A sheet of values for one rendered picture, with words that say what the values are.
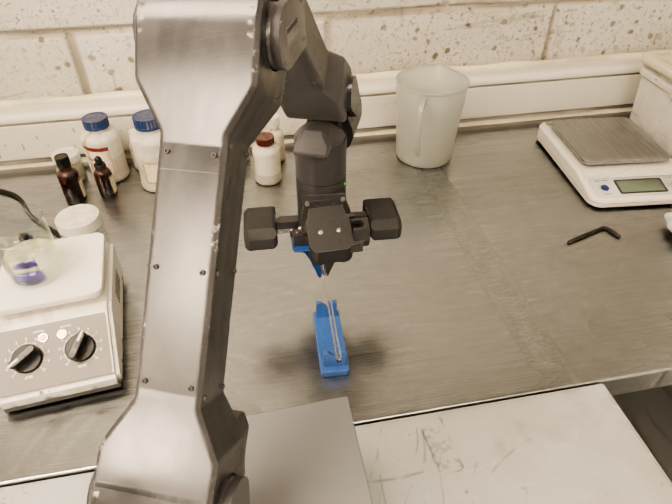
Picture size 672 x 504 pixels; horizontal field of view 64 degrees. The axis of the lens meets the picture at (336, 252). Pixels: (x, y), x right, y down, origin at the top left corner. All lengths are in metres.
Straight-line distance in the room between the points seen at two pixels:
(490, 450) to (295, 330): 0.27
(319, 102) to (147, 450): 0.34
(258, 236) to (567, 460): 0.41
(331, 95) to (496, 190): 0.53
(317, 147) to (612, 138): 0.70
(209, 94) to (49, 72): 0.83
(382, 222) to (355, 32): 0.52
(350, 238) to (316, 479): 0.26
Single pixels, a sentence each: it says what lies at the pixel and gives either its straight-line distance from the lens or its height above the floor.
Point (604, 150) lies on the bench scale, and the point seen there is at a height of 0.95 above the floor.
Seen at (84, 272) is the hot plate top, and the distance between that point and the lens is 0.72.
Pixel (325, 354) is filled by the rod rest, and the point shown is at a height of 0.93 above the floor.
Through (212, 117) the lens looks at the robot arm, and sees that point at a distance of 0.30.
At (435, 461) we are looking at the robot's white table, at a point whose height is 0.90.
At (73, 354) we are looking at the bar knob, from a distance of 0.67.
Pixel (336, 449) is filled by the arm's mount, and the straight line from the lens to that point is 0.46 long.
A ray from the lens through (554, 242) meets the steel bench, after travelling 0.90.
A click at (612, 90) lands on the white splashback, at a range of 1.32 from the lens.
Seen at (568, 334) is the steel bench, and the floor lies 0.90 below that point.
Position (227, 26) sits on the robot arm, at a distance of 0.30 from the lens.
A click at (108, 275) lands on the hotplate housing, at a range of 0.74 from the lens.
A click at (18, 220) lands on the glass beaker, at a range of 0.73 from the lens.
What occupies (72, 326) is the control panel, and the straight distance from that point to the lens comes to 0.69.
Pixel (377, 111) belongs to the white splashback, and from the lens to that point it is 1.10.
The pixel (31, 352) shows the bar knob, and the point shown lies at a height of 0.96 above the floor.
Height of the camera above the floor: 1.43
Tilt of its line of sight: 40 degrees down
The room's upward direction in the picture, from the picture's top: straight up
